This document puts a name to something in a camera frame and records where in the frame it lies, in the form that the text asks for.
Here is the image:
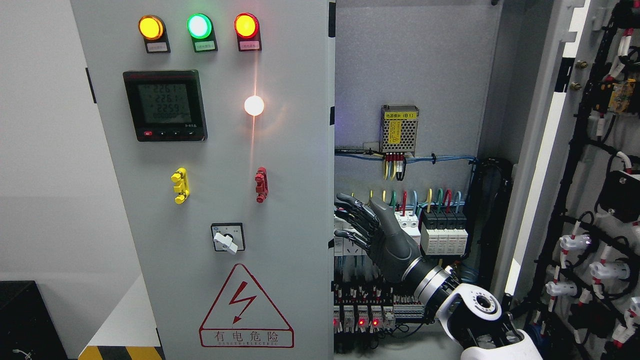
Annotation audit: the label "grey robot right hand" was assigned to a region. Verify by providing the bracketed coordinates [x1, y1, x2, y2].
[334, 193, 421, 283]

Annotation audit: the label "grey cabinet door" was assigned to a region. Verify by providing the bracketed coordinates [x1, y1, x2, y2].
[481, 0, 639, 360]
[71, 0, 335, 360]

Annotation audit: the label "red indicator lamp left door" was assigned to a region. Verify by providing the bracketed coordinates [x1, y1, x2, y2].
[234, 13, 259, 39]

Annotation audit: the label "green indicator lamp left door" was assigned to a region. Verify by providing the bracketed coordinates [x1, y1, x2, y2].
[186, 13, 213, 40]

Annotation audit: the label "yellow indicator lamp left door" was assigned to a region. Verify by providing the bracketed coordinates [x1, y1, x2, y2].
[138, 14, 165, 41]

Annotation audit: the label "white socket and breaker row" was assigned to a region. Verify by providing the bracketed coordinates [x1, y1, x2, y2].
[333, 211, 421, 257]

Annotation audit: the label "black surge protector block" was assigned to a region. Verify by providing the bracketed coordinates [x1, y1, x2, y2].
[419, 210, 468, 258]

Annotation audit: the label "lower relay terminal row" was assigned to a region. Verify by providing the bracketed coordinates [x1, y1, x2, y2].
[330, 279, 426, 334]

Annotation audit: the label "perforated metal power supply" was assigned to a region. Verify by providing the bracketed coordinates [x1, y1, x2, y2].
[379, 104, 419, 153]

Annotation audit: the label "red electric hazard warning sticker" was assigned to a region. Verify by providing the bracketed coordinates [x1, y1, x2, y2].
[199, 263, 295, 348]

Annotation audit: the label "white lit indicator lamp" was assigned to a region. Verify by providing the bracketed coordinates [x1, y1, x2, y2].
[243, 95, 265, 117]

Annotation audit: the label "black digital power meter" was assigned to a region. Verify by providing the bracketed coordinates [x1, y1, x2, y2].
[123, 69, 208, 142]

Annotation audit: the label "red terminal post pair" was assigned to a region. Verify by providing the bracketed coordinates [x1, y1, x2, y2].
[254, 166, 269, 204]

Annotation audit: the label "black right wire harness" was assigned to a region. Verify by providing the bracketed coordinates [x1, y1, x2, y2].
[469, 157, 532, 335]

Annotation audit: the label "white rotary selector switch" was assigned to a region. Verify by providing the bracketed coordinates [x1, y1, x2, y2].
[210, 222, 246, 255]

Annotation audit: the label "yellow terminal post pair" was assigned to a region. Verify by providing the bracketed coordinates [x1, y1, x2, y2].
[170, 167, 190, 205]

